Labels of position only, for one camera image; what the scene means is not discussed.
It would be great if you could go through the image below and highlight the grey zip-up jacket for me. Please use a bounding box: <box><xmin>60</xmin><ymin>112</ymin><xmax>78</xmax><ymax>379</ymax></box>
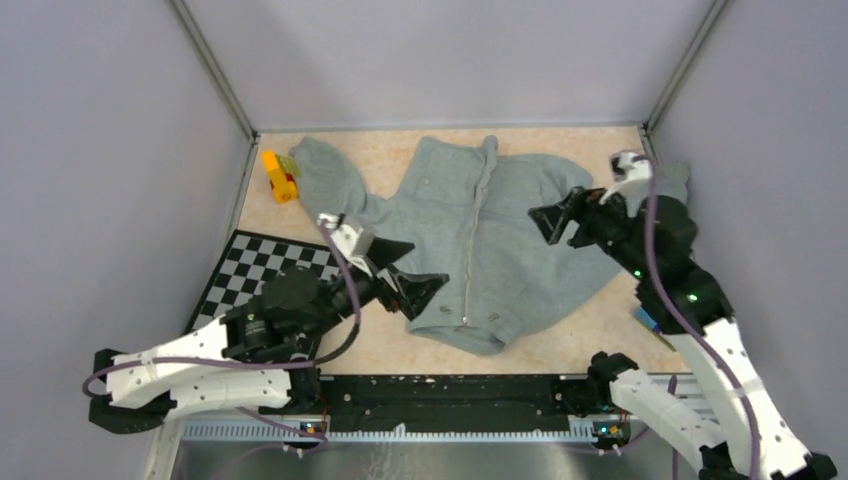
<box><xmin>289</xmin><ymin>135</ymin><xmax>690</xmax><ymax>358</ymax></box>

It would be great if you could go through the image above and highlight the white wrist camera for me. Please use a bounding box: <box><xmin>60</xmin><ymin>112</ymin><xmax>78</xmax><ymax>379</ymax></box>
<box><xmin>599</xmin><ymin>150</ymin><xmax>653</xmax><ymax>205</ymax></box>
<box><xmin>317</xmin><ymin>213</ymin><xmax>376</xmax><ymax>259</ymax></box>

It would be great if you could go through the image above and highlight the aluminium front rail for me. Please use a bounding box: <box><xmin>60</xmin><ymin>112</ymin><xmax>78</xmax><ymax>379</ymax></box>
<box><xmin>142</xmin><ymin>374</ymin><xmax>717</xmax><ymax>480</ymax></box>

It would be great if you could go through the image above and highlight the blue toy block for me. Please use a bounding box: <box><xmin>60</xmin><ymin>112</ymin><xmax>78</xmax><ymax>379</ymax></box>
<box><xmin>634</xmin><ymin>308</ymin><xmax>661</xmax><ymax>333</ymax></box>

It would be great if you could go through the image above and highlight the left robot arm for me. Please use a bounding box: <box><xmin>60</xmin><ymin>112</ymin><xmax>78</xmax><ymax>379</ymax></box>
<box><xmin>82</xmin><ymin>238</ymin><xmax>450</xmax><ymax>435</ymax></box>

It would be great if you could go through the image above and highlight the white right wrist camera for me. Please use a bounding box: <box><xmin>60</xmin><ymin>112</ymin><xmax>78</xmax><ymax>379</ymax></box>
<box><xmin>599</xmin><ymin>150</ymin><xmax>653</xmax><ymax>205</ymax></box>

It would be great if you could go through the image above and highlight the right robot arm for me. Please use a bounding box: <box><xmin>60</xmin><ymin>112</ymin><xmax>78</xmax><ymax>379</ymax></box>
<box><xmin>528</xmin><ymin>187</ymin><xmax>838</xmax><ymax>479</ymax></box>

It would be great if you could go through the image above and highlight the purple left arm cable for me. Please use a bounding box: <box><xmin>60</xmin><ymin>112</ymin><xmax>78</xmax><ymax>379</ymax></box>
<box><xmin>81</xmin><ymin>215</ymin><xmax>364</xmax><ymax>458</ymax></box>

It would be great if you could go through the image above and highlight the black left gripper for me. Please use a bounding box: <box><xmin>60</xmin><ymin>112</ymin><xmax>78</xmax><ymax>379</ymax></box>
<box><xmin>303</xmin><ymin>237</ymin><xmax>449</xmax><ymax>341</ymax></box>

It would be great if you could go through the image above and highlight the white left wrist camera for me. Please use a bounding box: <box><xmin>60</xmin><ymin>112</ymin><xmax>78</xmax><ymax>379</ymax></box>
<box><xmin>317</xmin><ymin>213</ymin><xmax>376</xmax><ymax>259</ymax></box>

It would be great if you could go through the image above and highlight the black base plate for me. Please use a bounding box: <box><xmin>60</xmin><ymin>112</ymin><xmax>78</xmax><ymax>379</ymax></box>
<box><xmin>285</xmin><ymin>374</ymin><xmax>624</xmax><ymax>433</ymax></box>

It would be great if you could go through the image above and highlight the black white checkerboard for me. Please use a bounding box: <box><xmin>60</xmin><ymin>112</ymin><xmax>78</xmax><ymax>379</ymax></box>
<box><xmin>183</xmin><ymin>230</ymin><xmax>338</xmax><ymax>333</ymax></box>

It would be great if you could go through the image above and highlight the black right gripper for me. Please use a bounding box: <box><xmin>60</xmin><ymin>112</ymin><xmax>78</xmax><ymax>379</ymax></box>
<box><xmin>528</xmin><ymin>181</ymin><xmax>653</xmax><ymax>281</ymax></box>

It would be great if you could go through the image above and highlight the yellow toy block frame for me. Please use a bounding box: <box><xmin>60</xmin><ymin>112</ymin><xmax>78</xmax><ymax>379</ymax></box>
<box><xmin>260</xmin><ymin>150</ymin><xmax>301</xmax><ymax>204</ymax></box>

